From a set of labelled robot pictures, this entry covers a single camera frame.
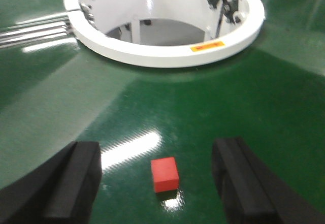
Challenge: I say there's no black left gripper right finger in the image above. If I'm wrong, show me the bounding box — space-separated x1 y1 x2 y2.
212 137 324 223

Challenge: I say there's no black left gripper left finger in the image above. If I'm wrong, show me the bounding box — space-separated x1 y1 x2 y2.
1 141 102 223

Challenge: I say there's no red cube block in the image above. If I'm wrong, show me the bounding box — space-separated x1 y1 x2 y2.
151 157 180 193

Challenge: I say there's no left steel roller bar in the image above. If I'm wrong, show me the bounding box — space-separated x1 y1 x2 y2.
1 12 72 49

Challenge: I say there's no white inner ring housing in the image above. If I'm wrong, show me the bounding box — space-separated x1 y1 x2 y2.
63 0 265 68

